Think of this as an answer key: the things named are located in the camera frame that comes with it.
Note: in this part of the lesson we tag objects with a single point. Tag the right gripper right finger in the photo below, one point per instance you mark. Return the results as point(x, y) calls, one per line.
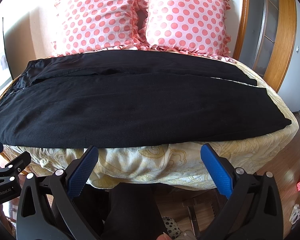
point(253, 208)

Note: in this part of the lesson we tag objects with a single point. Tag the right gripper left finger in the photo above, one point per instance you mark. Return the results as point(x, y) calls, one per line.
point(46, 209)

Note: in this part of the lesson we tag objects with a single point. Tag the black pants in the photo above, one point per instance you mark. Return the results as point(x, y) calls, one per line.
point(133, 98)

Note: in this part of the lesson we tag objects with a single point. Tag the left polka dot pillow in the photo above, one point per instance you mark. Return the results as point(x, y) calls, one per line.
point(92, 25)

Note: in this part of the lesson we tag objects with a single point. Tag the polka dot pillow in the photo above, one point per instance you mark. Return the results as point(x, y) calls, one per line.
point(92, 25)
point(195, 27)

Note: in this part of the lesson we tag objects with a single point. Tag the right polka dot pillow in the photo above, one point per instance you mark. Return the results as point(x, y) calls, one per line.
point(195, 27)

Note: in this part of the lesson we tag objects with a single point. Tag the wooden door frame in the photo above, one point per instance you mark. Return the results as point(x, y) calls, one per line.
point(266, 38)

